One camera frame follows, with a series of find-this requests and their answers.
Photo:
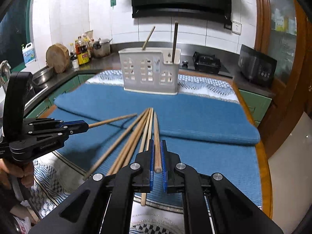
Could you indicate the black countertop appliance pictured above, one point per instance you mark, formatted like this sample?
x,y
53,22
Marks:
x,y
256,63

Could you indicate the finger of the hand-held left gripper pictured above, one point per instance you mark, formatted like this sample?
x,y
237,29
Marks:
x,y
79,127
46,123

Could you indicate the small white jar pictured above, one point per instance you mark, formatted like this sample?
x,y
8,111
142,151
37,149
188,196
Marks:
x,y
75,63

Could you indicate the steel pressure cooker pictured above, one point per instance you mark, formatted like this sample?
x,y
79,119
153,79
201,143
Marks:
x,y
101,48

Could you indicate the dark grey chopstick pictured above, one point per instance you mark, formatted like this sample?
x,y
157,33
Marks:
x,y
175,39

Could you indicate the white detergent bottle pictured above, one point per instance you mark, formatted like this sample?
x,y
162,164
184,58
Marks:
x,y
28,54

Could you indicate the round wooden cutting board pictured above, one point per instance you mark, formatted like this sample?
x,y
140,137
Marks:
x,y
58,58

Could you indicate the snack bag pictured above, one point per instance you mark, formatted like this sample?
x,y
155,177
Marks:
x,y
89,37

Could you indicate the wooden glass-door cabinet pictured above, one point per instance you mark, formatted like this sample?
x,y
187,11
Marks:
x,y
262,29

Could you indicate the steel basin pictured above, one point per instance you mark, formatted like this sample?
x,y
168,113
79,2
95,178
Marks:
x,y
43,76

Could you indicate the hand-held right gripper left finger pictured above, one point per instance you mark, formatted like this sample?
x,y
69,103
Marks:
x,y
151,168

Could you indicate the wooden chopstick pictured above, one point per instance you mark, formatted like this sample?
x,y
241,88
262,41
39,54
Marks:
x,y
121,154
112,120
148,37
146,131
132,148
157,151
115,145
127,151

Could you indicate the white wall socket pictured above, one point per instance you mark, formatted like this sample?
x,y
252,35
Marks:
x,y
236,27

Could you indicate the person's left hand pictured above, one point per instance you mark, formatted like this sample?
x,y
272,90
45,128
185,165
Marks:
x,y
28,175

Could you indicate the green framed window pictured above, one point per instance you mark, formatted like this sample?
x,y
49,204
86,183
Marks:
x,y
14,29

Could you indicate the dark kitchen countertop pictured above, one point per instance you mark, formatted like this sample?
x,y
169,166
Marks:
x,y
104,64

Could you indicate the green kitchen cabinet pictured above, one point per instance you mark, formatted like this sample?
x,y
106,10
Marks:
x,y
65,87
256,104

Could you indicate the dark sauce bottle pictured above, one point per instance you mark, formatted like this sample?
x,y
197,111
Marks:
x,y
72,51

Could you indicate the white plastic chopstick holder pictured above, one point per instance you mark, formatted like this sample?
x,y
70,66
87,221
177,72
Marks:
x,y
139,53

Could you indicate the black gas stove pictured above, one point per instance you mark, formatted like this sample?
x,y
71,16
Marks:
x,y
207,62

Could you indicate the blue striped blanket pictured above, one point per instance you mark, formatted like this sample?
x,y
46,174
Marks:
x,y
207,117

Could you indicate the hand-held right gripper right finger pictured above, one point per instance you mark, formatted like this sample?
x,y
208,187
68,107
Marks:
x,y
163,168

